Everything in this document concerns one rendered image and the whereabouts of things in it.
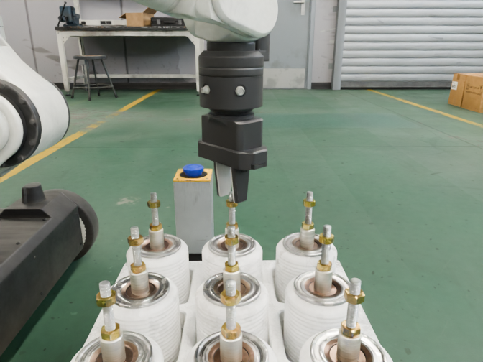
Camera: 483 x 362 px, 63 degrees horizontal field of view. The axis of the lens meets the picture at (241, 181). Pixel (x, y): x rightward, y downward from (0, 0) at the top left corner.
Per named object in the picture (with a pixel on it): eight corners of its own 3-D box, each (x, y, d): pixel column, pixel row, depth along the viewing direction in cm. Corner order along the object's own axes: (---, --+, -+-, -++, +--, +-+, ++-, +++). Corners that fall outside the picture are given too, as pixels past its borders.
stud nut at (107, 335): (116, 325, 40) (115, 319, 39) (124, 334, 39) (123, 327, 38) (98, 335, 38) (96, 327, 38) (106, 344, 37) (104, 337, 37)
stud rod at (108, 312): (115, 342, 40) (106, 278, 37) (120, 347, 39) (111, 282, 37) (106, 347, 39) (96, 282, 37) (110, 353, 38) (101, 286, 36)
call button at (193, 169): (182, 179, 74) (181, 169, 74) (184, 173, 78) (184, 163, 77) (203, 179, 74) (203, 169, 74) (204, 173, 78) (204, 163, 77)
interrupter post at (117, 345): (116, 349, 41) (113, 323, 40) (131, 358, 40) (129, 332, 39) (97, 364, 39) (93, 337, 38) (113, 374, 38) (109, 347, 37)
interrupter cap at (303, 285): (341, 273, 55) (342, 268, 55) (361, 307, 48) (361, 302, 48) (288, 275, 54) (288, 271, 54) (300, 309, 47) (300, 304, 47)
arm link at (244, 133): (284, 161, 56) (288, 75, 52) (234, 176, 50) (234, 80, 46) (227, 146, 65) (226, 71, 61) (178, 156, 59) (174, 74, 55)
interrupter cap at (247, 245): (215, 234, 66) (215, 230, 66) (259, 238, 65) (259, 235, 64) (201, 256, 59) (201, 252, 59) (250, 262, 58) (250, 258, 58)
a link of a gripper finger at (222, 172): (233, 192, 62) (233, 154, 60) (217, 197, 59) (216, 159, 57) (226, 190, 63) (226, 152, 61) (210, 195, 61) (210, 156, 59)
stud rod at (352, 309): (342, 345, 39) (348, 281, 37) (345, 340, 40) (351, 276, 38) (352, 349, 39) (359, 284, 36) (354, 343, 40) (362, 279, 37)
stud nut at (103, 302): (112, 294, 38) (111, 286, 38) (121, 301, 37) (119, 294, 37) (93, 302, 37) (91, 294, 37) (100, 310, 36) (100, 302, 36)
